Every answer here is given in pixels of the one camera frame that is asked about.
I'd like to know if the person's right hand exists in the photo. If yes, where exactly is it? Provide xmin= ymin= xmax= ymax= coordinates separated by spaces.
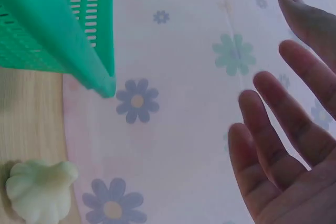
xmin=227 ymin=0 xmax=336 ymax=224

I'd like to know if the pale green garlic-shaped toy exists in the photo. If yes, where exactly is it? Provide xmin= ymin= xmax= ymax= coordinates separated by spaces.
xmin=5 ymin=159 xmax=79 ymax=224

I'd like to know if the green plastic slotted basket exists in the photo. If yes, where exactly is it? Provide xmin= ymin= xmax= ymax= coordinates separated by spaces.
xmin=0 ymin=0 xmax=117 ymax=98

